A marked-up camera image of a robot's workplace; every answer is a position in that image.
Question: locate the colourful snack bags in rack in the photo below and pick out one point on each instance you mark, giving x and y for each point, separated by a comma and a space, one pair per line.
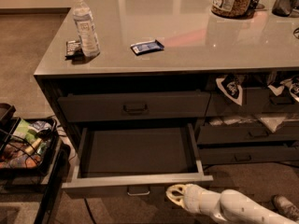
16, 156

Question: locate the dark snack packet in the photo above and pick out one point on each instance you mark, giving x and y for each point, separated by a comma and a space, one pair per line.
73, 49

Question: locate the black wire snack rack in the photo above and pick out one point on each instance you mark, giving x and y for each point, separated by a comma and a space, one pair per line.
28, 196

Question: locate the dark pitcher on counter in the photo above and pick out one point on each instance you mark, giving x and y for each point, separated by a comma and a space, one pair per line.
284, 8

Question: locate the blue snack packet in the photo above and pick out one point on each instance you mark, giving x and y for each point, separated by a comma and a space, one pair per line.
146, 47

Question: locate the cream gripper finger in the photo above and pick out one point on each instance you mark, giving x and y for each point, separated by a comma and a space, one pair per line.
178, 202
176, 192

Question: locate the grey drawer cabinet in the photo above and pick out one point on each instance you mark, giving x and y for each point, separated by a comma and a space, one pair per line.
199, 47

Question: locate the grey drawer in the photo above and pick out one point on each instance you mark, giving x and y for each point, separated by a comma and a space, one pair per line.
126, 106
134, 162
246, 133
255, 101
240, 155

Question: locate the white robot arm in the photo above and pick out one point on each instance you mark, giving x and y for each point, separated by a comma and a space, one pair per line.
227, 207

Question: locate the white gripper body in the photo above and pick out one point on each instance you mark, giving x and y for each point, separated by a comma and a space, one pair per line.
193, 196

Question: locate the white plastic bags in drawer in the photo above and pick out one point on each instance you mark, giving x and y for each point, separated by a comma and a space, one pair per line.
271, 121

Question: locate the large nut jar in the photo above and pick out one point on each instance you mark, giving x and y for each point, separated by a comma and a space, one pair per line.
230, 8

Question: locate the clear plastic water bottle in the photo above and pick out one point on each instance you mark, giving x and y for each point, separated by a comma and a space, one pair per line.
83, 19

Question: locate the green snack bag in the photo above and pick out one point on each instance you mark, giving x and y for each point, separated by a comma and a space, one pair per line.
29, 132

